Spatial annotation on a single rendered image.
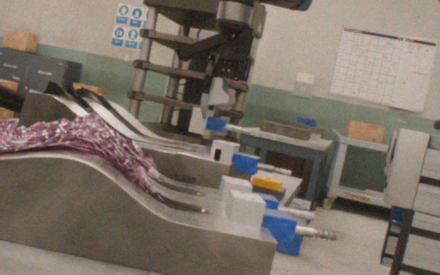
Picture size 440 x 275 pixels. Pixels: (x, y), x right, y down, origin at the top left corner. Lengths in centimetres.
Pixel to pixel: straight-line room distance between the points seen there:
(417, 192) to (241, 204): 21
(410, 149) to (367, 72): 671
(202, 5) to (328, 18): 285
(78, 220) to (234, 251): 16
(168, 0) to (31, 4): 414
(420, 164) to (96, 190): 37
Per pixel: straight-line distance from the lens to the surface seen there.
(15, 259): 54
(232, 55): 119
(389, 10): 752
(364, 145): 667
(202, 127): 121
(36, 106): 98
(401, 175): 69
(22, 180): 57
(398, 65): 742
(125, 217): 56
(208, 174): 86
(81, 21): 842
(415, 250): 70
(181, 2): 505
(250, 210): 62
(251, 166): 90
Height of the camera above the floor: 98
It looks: 4 degrees down
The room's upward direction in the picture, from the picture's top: 12 degrees clockwise
